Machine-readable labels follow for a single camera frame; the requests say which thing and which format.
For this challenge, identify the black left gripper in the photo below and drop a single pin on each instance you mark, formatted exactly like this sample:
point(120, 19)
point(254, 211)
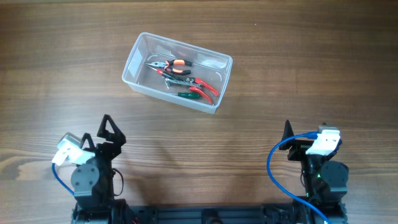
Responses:
point(117, 138)

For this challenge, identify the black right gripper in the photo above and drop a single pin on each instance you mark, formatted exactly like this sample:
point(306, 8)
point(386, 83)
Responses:
point(300, 147)

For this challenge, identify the black red handled screwdriver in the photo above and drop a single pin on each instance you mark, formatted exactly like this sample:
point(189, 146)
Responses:
point(166, 74)

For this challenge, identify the red handled snips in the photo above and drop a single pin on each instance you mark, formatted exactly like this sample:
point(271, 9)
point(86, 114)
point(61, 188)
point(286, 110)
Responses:
point(201, 91)

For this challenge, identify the silver combination wrench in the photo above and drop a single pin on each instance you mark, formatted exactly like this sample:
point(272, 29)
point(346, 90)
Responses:
point(177, 82)

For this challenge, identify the orange black needle-nose pliers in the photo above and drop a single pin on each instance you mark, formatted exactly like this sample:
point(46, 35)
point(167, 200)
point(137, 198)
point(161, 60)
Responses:
point(169, 66)

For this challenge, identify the green handled screwdriver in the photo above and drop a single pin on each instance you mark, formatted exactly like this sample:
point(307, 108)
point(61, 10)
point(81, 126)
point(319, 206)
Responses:
point(189, 95)

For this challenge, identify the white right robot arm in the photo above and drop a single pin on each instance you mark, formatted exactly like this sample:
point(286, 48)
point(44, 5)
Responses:
point(324, 180)

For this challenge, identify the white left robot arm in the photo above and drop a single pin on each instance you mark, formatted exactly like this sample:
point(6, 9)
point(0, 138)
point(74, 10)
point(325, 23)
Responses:
point(93, 180)

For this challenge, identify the clear plastic container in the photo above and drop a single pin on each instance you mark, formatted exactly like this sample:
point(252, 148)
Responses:
point(212, 67)

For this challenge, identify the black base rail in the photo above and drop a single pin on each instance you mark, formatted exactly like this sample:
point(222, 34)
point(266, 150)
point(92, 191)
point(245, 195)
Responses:
point(259, 214)

